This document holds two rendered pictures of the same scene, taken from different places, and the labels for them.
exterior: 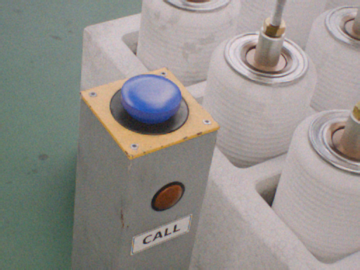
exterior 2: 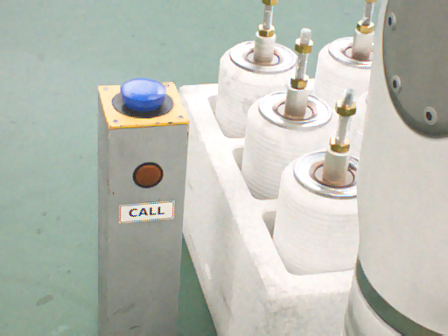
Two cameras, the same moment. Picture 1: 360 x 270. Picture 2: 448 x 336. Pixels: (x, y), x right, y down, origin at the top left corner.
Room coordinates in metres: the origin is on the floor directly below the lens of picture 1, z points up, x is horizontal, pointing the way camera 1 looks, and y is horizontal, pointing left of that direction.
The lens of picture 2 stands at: (-0.21, -0.31, 0.71)
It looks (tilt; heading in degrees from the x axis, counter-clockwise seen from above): 34 degrees down; 22
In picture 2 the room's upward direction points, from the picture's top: 5 degrees clockwise
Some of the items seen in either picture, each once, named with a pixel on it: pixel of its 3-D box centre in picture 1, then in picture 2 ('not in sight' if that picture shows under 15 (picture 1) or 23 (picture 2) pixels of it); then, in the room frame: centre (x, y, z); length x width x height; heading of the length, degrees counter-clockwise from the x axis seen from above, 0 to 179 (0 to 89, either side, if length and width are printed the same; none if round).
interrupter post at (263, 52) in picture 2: not in sight; (263, 47); (0.66, 0.01, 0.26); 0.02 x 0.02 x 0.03
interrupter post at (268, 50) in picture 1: (268, 47); (296, 99); (0.57, -0.06, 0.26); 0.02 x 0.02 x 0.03
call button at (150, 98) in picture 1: (150, 102); (143, 97); (0.40, 0.02, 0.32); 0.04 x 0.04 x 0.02
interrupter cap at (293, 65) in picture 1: (266, 59); (295, 110); (0.57, -0.06, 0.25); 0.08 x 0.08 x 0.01
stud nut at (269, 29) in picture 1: (274, 26); (299, 80); (0.57, -0.06, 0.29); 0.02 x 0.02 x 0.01; 74
